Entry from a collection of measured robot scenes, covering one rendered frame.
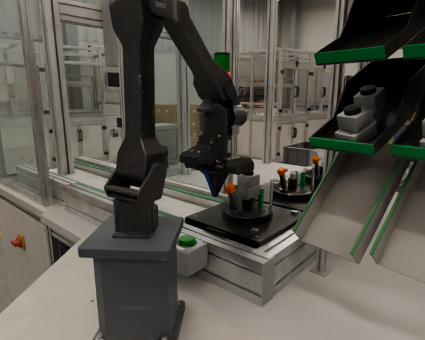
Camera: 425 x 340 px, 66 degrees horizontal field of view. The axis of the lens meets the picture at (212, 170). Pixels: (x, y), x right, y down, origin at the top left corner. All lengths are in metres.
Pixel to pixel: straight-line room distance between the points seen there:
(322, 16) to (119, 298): 13.05
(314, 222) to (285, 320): 0.21
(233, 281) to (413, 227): 0.37
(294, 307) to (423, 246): 0.27
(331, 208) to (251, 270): 0.22
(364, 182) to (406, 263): 0.18
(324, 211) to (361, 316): 0.22
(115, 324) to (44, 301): 0.26
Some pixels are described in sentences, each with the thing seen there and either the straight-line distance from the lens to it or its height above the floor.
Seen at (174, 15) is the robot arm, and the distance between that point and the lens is 0.59.
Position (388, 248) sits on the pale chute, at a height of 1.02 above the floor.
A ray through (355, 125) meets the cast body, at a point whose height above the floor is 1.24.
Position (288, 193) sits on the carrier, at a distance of 1.05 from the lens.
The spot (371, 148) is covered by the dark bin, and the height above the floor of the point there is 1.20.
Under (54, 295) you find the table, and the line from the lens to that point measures 0.85.
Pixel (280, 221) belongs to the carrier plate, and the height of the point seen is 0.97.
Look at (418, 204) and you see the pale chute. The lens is 0.74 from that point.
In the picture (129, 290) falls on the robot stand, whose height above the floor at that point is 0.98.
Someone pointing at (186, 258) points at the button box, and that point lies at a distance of 0.74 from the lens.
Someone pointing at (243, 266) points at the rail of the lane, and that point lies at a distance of 0.74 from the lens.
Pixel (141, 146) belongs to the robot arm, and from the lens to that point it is 0.54.
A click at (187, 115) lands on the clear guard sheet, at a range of 1.22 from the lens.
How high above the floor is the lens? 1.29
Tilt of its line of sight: 13 degrees down
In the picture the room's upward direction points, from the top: straight up
